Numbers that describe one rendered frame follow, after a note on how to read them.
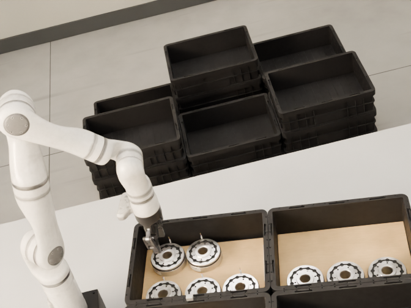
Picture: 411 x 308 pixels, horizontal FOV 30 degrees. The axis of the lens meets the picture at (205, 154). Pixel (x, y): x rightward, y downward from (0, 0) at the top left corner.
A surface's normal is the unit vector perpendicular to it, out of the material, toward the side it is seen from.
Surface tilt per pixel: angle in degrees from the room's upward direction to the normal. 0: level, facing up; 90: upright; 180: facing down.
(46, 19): 90
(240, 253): 0
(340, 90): 0
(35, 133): 87
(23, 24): 90
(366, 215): 90
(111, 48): 0
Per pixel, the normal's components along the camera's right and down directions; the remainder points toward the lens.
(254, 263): -0.19, -0.72
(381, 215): -0.03, 0.68
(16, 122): 0.22, 0.49
